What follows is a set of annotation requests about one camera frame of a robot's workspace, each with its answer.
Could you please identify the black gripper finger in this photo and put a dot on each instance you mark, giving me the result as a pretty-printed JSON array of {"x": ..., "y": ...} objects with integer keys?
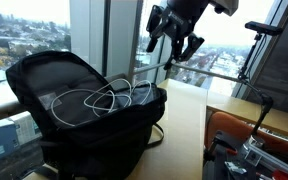
[
  {"x": 152, "y": 44},
  {"x": 194, "y": 43}
]

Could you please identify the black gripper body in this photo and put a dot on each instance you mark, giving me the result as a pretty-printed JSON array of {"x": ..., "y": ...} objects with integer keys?
[{"x": 176, "y": 20}]

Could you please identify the white charger with cable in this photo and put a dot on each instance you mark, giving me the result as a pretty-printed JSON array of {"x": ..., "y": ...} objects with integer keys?
[{"x": 87, "y": 102}]

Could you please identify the black backpack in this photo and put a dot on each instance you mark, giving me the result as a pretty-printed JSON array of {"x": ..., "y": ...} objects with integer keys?
[{"x": 107, "y": 149}]

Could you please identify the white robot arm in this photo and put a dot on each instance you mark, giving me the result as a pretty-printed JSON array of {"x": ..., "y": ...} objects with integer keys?
[{"x": 227, "y": 7}]

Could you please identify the orange chair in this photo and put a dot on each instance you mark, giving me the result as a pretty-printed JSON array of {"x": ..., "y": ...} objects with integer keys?
[{"x": 241, "y": 131}]

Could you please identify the silver aluminium rail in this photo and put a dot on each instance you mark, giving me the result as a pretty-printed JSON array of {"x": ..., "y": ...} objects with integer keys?
[{"x": 253, "y": 153}]

